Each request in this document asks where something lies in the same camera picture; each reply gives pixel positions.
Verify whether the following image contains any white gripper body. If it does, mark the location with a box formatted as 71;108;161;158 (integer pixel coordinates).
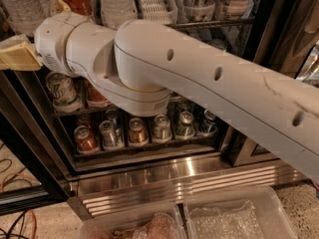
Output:
34;12;89;78

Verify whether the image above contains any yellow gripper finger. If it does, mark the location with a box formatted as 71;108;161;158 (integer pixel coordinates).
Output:
0;35;42;71
50;0;71;16

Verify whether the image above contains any clear water bottle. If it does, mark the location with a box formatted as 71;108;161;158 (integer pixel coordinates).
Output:
1;0;51;37

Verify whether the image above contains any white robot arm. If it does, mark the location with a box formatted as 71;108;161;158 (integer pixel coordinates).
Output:
1;12;319;180

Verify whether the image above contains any white empty shelf tray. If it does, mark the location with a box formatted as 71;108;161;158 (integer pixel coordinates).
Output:
138;0;177;25

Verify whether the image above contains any red can bottom shelf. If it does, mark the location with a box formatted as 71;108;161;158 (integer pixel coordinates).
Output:
74;125;100;154

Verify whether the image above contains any silver can bottom shelf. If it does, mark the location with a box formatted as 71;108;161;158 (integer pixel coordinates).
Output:
99;120;124;150

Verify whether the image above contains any left fridge glass door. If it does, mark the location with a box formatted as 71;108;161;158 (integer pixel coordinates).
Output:
0;70;69;215

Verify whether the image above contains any fridge glass door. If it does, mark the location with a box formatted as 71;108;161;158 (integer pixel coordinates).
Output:
229;0;318;178
0;70;69;215

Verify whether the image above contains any stainless steel fridge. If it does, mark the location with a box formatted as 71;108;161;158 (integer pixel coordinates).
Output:
0;0;315;220

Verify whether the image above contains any orange can bottom shelf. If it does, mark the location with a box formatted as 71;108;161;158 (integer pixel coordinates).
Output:
129;118;149;146

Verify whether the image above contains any green can bottom shelf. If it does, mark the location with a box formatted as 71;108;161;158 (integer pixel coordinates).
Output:
175;112;195;139

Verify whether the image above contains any white labelled bottle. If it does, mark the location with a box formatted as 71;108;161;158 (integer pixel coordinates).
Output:
214;0;249;21

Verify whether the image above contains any blue can bottom shelf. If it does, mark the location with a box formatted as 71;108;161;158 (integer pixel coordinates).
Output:
198;110;217;136

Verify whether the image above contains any right fridge glass door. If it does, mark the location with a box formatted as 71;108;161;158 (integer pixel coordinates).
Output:
229;0;318;178

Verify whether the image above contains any red soda can front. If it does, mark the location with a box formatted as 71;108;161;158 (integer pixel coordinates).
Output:
85;80;111;108

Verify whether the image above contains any striped tall can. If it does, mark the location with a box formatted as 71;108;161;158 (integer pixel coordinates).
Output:
183;0;215;22

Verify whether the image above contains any left clear plastic bin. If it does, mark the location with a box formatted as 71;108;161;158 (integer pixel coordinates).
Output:
76;202;187;239

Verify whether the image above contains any clear plastic bin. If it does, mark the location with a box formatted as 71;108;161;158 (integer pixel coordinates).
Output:
76;202;187;239
183;186;298;239

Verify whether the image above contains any right clear plastic bin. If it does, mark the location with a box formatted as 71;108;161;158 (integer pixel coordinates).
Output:
183;186;298;239

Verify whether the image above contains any orange cable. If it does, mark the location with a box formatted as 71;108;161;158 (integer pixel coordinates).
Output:
0;172;38;239

